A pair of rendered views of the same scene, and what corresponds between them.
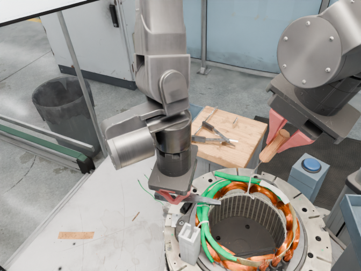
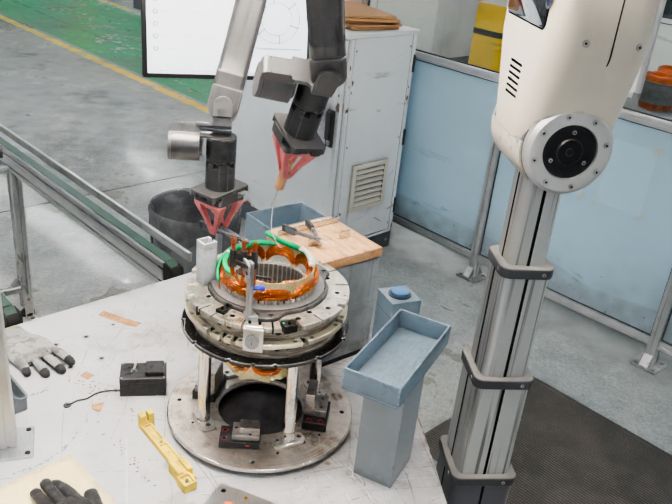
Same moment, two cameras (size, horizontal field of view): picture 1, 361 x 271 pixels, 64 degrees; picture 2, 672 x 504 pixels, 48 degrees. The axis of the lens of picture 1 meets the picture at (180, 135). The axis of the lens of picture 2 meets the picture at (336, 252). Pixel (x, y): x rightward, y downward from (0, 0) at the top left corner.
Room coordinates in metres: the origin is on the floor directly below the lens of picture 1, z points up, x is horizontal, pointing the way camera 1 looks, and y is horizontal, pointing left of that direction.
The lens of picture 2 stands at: (-0.92, -0.59, 1.81)
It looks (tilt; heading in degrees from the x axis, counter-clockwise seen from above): 26 degrees down; 16
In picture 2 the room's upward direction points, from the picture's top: 6 degrees clockwise
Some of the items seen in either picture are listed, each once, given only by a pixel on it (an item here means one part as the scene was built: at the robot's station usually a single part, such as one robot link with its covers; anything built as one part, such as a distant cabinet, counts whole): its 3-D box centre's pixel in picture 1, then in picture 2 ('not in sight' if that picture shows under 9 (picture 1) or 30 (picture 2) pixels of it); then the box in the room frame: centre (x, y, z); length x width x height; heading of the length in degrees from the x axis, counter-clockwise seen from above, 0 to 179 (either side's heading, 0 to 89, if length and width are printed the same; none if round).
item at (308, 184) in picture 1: (300, 194); (392, 343); (0.49, -0.34, 0.91); 0.07 x 0.07 x 0.25; 42
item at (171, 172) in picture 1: (173, 156); (220, 177); (0.33, 0.01, 1.28); 0.10 x 0.07 x 0.07; 164
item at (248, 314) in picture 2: not in sight; (251, 290); (0.16, -0.14, 1.15); 0.03 x 0.02 x 0.12; 49
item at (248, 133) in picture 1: (222, 135); (323, 243); (0.61, -0.12, 1.05); 0.20 x 0.19 x 0.02; 57
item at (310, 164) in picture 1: (311, 164); (400, 291); (0.49, -0.34, 1.04); 0.04 x 0.04 x 0.01
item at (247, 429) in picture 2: not in sight; (246, 429); (0.18, -0.13, 0.83); 0.05 x 0.04 x 0.02; 111
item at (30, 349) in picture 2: not in sight; (32, 347); (0.27, 0.45, 0.79); 0.24 x 0.12 x 0.02; 62
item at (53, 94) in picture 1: (69, 111); (194, 242); (1.68, 0.79, 0.39); 0.39 x 0.39 x 0.35
